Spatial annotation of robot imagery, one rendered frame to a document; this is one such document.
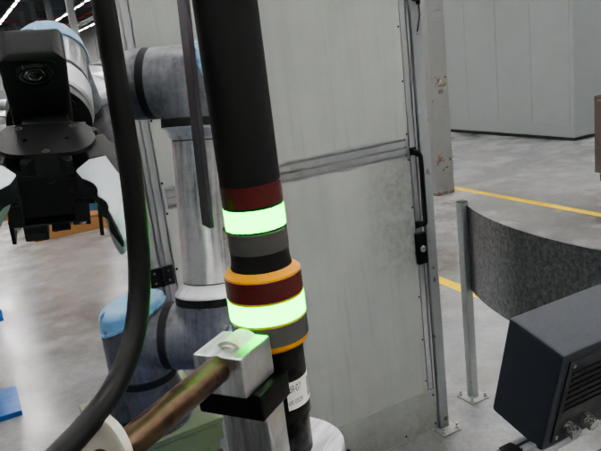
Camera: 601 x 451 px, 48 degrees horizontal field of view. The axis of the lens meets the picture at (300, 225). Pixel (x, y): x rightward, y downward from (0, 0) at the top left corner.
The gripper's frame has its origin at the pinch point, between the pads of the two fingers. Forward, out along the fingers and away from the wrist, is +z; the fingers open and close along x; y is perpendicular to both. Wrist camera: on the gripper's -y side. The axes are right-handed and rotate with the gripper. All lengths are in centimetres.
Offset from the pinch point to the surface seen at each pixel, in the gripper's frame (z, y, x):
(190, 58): 5.6, -14.0, -8.4
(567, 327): -19, 42, -70
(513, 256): -127, 127, -153
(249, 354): 14.7, -2.2, -9.7
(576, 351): -14, 41, -67
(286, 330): 12.6, -1.2, -12.4
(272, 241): 10.1, -5.5, -11.9
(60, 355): -281, 306, 30
